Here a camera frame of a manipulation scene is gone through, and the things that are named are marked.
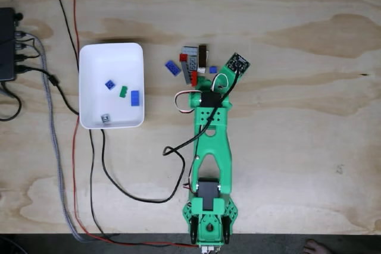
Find person's foot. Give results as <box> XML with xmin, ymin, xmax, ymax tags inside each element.
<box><xmin>302</xmin><ymin>238</ymin><xmax>332</xmax><ymax>254</ymax></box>

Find thin black usb cable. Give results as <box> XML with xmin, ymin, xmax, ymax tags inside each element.
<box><xmin>14</xmin><ymin>39</ymin><xmax>41</xmax><ymax>60</ymax></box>

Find short white servo wire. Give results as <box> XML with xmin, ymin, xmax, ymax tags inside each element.
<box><xmin>211</xmin><ymin>72</ymin><xmax>230</xmax><ymax>90</ymax></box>

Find white and red servo wire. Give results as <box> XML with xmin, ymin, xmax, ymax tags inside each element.
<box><xmin>183</xmin><ymin>155</ymin><xmax>199</xmax><ymax>192</ymax></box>

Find black usb hub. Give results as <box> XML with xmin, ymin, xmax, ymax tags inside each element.
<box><xmin>0</xmin><ymin>7</ymin><xmax>17</xmax><ymax>81</ymax></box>

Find thin red power wire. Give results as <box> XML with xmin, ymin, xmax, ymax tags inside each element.
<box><xmin>64</xmin><ymin>0</ymin><xmax>200</xmax><ymax>249</ymax></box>

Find black looped cable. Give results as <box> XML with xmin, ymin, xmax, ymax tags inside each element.
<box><xmin>0</xmin><ymin>83</ymin><xmax>23</xmax><ymax>123</ymax></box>

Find white long lego brick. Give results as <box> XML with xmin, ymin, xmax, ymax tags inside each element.
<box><xmin>196</xmin><ymin>50</ymin><xmax>210</xmax><ymax>74</ymax></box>

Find looped white servo wire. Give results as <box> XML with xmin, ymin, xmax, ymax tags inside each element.
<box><xmin>174</xmin><ymin>90</ymin><xmax>199</xmax><ymax>115</ymax></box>

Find black camera circuit board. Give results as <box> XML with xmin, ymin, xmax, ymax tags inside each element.
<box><xmin>223</xmin><ymin>52</ymin><xmax>251</xmax><ymax>76</ymax></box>

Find brown long lego brick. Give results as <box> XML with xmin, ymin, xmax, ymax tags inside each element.
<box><xmin>198</xmin><ymin>45</ymin><xmax>208</xmax><ymax>68</ymax></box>

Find black camera cable with ferrite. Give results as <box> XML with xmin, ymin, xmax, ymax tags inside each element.
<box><xmin>14</xmin><ymin>65</ymin><xmax>242</xmax><ymax>204</ymax></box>

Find dark grey long brick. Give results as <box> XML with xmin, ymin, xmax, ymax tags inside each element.
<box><xmin>179</xmin><ymin>60</ymin><xmax>193</xmax><ymax>85</ymax></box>

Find grey braided cable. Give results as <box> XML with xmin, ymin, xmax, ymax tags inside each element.
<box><xmin>16</xmin><ymin>30</ymin><xmax>87</xmax><ymax>243</ymax></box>
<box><xmin>16</xmin><ymin>43</ymin><xmax>87</xmax><ymax>243</ymax></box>

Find white plastic bin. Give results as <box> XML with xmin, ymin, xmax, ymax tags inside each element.
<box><xmin>78</xmin><ymin>42</ymin><xmax>145</xmax><ymax>130</ymax></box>

